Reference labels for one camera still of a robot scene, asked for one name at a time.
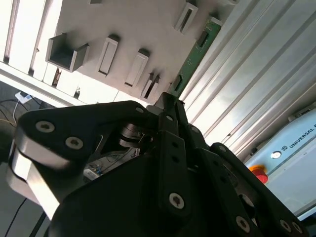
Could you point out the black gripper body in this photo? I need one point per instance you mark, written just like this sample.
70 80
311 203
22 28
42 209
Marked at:
111 209

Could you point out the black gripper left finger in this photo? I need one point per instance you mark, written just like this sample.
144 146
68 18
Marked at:
74 128

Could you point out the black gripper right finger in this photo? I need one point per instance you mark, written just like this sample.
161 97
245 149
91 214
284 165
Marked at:
222 177

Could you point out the green RAM stick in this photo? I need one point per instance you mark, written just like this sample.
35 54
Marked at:
193 61

